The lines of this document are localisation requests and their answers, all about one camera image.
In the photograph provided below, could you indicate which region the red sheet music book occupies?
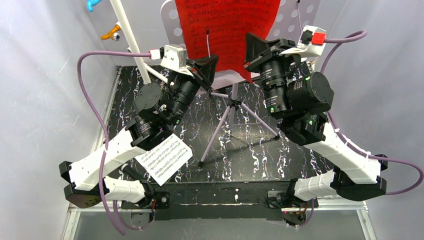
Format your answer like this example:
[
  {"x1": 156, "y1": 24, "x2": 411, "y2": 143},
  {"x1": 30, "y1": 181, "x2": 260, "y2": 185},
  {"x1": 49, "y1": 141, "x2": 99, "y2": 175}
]
[{"x1": 175, "y1": 0, "x2": 280, "y2": 82}]

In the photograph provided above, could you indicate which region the lilac perforated music stand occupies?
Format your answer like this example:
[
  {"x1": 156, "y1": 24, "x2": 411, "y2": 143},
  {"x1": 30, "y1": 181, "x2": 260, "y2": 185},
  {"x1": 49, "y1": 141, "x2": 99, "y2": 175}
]
[{"x1": 160, "y1": 0, "x2": 322, "y2": 167}]

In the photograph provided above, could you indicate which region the white sheet music page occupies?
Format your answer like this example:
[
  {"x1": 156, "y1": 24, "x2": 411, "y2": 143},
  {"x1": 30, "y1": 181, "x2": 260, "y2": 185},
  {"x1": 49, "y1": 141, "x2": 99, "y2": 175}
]
[{"x1": 135, "y1": 133, "x2": 193, "y2": 186}]

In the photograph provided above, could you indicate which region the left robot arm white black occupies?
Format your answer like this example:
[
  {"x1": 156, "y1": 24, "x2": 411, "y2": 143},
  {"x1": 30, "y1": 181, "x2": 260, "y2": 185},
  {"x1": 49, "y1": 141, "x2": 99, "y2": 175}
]
[{"x1": 59, "y1": 54, "x2": 219, "y2": 209}]

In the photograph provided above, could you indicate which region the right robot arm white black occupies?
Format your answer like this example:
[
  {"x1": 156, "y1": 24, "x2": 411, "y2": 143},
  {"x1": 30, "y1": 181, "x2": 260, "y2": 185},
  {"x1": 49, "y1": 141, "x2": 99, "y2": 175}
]
[{"x1": 244, "y1": 33, "x2": 387, "y2": 207}]

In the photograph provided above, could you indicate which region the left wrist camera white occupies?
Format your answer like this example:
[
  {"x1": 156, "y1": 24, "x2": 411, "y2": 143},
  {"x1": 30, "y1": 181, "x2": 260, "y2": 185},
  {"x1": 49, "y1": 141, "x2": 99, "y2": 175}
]
[{"x1": 148, "y1": 44, "x2": 193, "y2": 76}]

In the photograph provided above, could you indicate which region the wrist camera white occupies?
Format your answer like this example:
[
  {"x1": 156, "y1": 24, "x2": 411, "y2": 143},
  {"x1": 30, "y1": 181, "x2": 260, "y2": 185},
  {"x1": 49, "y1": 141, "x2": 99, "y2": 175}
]
[
  {"x1": 148, "y1": 44, "x2": 193, "y2": 76},
  {"x1": 278, "y1": 25, "x2": 327, "y2": 59}
]

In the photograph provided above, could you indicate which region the white PVC pipe frame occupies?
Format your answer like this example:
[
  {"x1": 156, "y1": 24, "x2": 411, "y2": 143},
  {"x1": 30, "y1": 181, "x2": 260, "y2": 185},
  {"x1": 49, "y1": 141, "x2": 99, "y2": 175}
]
[{"x1": 110, "y1": 0, "x2": 168, "y2": 85}]

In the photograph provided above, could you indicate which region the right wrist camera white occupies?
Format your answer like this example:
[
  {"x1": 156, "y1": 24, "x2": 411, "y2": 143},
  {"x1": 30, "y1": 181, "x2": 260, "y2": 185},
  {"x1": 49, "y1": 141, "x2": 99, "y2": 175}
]
[{"x1": 278, "y1": 25, "x2": 327, "y2": 59}]

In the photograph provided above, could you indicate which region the orange wall hook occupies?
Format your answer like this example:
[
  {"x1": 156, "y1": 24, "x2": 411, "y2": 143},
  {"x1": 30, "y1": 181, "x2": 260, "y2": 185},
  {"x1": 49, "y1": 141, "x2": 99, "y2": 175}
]
[{"x1": 100, "y1": 22, "x2": 122, "y2": 42}]

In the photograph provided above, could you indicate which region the blue wall hook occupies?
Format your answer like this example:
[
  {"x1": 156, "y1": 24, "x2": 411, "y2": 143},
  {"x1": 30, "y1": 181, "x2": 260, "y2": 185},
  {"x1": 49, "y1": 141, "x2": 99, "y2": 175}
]
[{"x1": 86, "y1": 0, "x2": 102, "y2": 12}]

